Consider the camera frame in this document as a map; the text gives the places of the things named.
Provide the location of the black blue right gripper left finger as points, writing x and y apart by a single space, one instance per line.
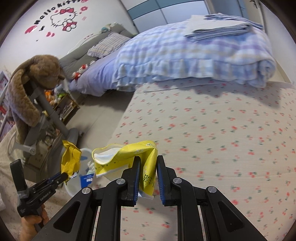
95 214

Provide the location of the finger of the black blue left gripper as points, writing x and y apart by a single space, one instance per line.
57 179

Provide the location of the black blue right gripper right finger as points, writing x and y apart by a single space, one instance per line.
203 214

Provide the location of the yellow wrapper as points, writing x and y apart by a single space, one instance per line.
70 162

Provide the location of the yellow tissue pack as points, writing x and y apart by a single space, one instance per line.
112 160

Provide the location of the white paper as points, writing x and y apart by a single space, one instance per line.
91 167

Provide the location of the white plastic trash bin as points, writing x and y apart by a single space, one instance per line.
73 185

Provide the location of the person's left hand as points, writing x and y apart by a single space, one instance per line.
28 231

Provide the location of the blue snack box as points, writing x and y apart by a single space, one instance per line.
86 180

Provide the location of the wooden toy shelf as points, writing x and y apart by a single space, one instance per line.
62 103

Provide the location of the white bookshelf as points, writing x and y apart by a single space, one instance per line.
6 125

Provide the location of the cherry print bed sheet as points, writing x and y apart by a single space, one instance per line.
238 138

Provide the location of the red white plush toy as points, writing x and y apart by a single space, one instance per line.
77 74

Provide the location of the purple bed sheet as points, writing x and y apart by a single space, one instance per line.
97 79

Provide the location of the plaid pillow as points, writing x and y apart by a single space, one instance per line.
108 45

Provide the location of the blue plaid ruffled quilt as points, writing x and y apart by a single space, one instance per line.
165 53

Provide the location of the folded blue bedding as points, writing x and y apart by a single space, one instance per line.
217 25

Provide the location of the Hello Kitty wall sticker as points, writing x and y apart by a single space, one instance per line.
52 17

